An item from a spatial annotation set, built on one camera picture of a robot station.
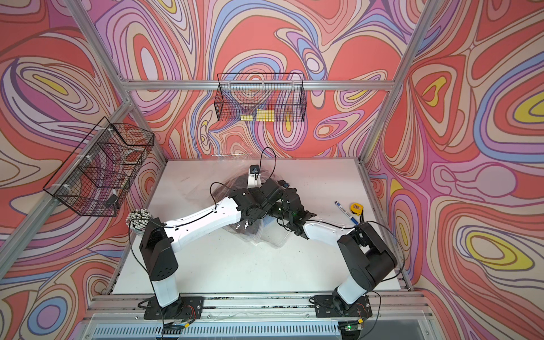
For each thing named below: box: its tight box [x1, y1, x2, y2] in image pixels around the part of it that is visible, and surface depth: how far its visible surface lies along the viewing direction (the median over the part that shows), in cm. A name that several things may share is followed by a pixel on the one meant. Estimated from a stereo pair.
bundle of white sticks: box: [125, 208, 153, 231], surface depth 78 cm
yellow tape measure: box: [349, 202, 365, 217], surface depth 100 cm
